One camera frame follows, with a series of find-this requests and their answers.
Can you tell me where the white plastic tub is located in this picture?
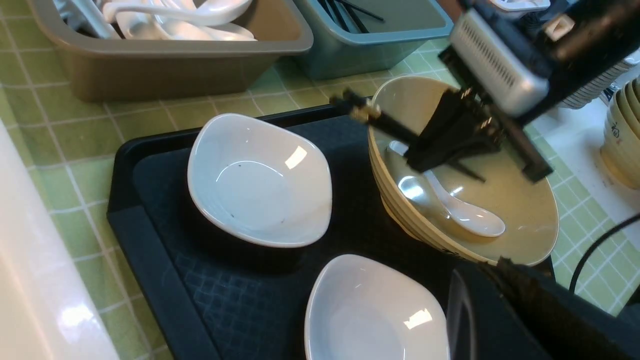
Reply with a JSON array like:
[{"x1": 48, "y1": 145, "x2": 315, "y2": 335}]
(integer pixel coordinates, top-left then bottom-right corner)
[{"x1": 0, "y1": 126, "x2": 119, "y2": 360}]

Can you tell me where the black cable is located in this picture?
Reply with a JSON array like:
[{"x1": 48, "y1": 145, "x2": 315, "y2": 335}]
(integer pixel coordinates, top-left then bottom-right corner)
[{"x1": 569, "y1": 212, "x2": 640, "y2": 293}]

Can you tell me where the white square dish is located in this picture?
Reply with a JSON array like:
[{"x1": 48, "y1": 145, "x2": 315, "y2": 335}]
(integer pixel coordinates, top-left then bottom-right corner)
[
  {"x1": 186, "y1": 112, "x2": 333, "y2": 249},
  {"x1": 304, "y1": 254, "x2": 451, "y2": 360}
]

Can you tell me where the white ceramic soup spoon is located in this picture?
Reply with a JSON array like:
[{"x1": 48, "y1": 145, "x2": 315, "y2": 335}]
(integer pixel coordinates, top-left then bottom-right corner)
[{"x1": 397, "y1": 170, "x2": 506, "y2": 238}]

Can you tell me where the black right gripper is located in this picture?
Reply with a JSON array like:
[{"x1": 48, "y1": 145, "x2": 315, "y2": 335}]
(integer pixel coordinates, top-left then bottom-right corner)
[{"x1": 439, "y1": 0, "x2": 639, "y2": 183}]

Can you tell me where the stack of striped bowls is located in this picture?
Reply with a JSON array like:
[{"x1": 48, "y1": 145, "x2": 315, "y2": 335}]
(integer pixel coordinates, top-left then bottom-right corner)
[{"x1": 599, "y1": 77, "x2": 640, "y2": 190}]

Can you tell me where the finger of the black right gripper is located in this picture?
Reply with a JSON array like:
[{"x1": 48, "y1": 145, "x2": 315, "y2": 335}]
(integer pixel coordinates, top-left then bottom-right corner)
[{"x1": 406, "y1": 89, "x2": 493, "y2": 173}]

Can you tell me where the tan noodle bowl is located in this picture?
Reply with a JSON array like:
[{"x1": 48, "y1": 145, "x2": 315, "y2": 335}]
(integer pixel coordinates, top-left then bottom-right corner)
[{"x1": 368, "y1": 75, "x2": 560, "y2": 267}]

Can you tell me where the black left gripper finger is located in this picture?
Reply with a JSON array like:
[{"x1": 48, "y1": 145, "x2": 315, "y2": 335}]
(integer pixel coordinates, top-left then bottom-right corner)
[{"x1": 446, "y1": 259, "x2": 640, "y2": 360}]

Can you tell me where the brown plastic bin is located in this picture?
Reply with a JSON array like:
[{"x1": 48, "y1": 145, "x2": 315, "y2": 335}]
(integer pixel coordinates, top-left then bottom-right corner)
[{"x1": 28, "y1": 0, "x2": 314, "y2": 102}]

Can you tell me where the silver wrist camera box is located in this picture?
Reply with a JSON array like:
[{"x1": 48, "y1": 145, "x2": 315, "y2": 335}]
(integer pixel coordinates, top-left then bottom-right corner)
[{"x1": 450, "y1": 7, "x2": 549, "y2": 117}]

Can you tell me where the blue plastic bin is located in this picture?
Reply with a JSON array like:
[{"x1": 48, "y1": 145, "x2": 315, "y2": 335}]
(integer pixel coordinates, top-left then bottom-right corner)
[{"x1": 295, "y1": 0, "x2": 453, "y2": 80}]

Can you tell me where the pile of white spoons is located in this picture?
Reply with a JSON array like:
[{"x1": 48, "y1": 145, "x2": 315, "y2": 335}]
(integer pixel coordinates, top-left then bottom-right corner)
[{"x1": 52, "y1": 0, "x2": 256, "y2": 42}]

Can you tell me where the green checkered table mat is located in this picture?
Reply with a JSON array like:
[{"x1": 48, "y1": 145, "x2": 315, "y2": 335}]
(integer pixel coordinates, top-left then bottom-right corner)
[{"x1": 0, "y1": 0, "x2": 624, "y2": 360}]

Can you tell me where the bundle of black chopsticks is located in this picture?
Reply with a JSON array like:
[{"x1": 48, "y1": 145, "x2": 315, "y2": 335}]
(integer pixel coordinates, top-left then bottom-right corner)
[{"x1": 317, "y1": 0, "x2": 386, "y2": 34}]

